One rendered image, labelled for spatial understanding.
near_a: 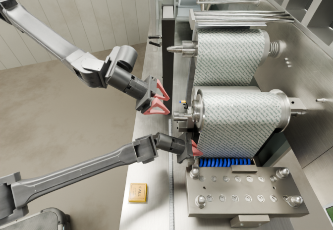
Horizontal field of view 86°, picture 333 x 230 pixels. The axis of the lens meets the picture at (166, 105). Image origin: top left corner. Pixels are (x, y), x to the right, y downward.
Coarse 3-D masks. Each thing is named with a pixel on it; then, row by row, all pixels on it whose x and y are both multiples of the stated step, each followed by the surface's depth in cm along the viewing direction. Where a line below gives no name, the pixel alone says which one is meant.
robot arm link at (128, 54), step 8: (120, 48) 51; (128, 48) 51; (112, 56) 50; (120, 56) 49; (128, 56) 50; (136, 56) 53; (88, 64) 45; (96, 64) 46; (104, 64) 46; (128, 64) 50; (104, 72) 48; (104, 80) 49
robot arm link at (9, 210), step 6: (0, 186) 43; (6, 186) 44; (0, 192) 43; (6, 192) 44; (0, 198) 42; (6, 198) 43; (12, 198) 45; (0, 204) 42; (6, 204) 43; (12, 204) 44; (0, 210) 42; (6, 210) 42; (12, 210) 44; (0, 216) 41; (6, 216) 42
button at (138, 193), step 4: (132, 184) 75; (136, 184) 75; (140, 184) 75; (144, 184) 75; (132, 188) 74; (136, 188) 74; (140, 188) 74; (144, 188) 74; (132, 192) 73; (136, 192) 73; (140, 192) 73; (144, 192) 73; (132, 196) 72; (136, 196) 72; (140, 196) 72; (144, 196) 72; (128, 200) 71; (132, 200) 71; (136, 200) 71; (140, 200) 71; (144, 200) 71
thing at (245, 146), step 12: (204, 144) 64; (216, 144) 64; (228, 144) 64; (240, 144) 64; (252, 144) 64; (204, 156) 71; (216, 156) 71; (228, 156) 71; (240, 156) 71; (252, 156) 71
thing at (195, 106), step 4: (196, 100) 59; (192, 104) 61; (196, 104) 57; (192, 108) 61; (196, 108) 57; (192, 112) 61; (196, 112) 57; (192, 116) 61; (196, 116) 57; (192, 120) 61; (196, 120) 59
